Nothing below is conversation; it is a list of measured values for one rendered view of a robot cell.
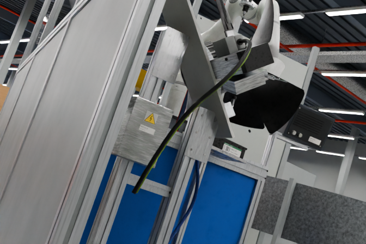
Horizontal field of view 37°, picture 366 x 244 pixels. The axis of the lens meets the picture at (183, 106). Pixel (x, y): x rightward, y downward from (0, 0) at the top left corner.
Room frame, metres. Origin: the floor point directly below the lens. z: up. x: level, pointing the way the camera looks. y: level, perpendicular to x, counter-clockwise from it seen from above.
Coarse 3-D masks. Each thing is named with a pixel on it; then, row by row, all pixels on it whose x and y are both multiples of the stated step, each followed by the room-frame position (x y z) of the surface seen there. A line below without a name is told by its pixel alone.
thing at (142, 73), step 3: (141, 69) 2.50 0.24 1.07; (141, 72) 2.50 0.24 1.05; (144, 72) 2.51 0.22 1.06; (141, 75) 2.50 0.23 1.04; (144, 75) 2.51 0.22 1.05; (138, 78) 2.50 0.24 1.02; (141, 78) 2.51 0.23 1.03; (138, 81) 2.50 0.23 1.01; (141, 81) 2.51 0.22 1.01; (138, 84) 2.51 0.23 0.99; (141, 84) 2.51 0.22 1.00; (135, 87) 2.53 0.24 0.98; (138, 87) 2.51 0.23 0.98; (138, 90) 2.58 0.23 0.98
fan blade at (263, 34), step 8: (272, 0) 1.90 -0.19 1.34; (264, 8) 2.00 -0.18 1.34; (272, 8) 1.89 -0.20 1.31; (264, 16) 1.98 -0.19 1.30; (272, 16) 1.88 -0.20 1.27; (264, 24) 1.96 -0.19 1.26; (272, 24) 1.88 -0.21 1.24; (256, 32) 2.06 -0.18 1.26; (264, 32) 1.94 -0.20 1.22; (256, 40) 2.01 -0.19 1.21; (264, 40) 1.91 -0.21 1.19
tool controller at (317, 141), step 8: (296, 112) 2.79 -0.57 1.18; (304, 112) 2.80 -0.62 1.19; (312, 112) 2.81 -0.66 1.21; (296, 120) 2.80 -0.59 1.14; (304, 120) 2.82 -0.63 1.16; (312, 120) 2.83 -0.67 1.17; (320, 120) 2.84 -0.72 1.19; (328, 120) 2.85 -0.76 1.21; (280, 128) 2.86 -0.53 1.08; (288, 128) 2.81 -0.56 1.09; (296, 128) 2.82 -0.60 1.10; (304, 128) 2.83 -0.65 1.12; (312, 128) 2.84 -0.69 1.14; (320, 128) 2.85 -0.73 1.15; (328, 128) 2.87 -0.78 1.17; (288, 136) 2.83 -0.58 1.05; (296, 136) 2.84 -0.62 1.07; (304, 136) 2.85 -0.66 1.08; (312, 136) 2.86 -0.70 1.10; (320, 136) 2.87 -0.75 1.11; (304, 144) 2.88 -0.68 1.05; (312, 144) 2.88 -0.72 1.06; (320, 144) 2.89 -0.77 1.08
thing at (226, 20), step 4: (216, 0) 2.10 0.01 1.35; (220, 0) 2.15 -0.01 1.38; (220, 4) 2.14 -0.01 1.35; (220, 8) 2.13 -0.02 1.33; (224, 8) 2.18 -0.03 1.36; (220, 12) 2.13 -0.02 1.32; (224, 12) 2.17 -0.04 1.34; (220, 16) 2.13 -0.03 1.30; (224, 16) 2.16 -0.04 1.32; (228, 16) 2.20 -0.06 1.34; (224, 20) 2.15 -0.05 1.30; (228, 20) 2.19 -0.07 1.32; (224, 24) 2.15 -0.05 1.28; (228, 24) 2.18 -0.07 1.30; (232, 24) 2.24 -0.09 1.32; (224, 28) 2.15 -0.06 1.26; (228, 28) 2.16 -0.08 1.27; (232, 28) 2.21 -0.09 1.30
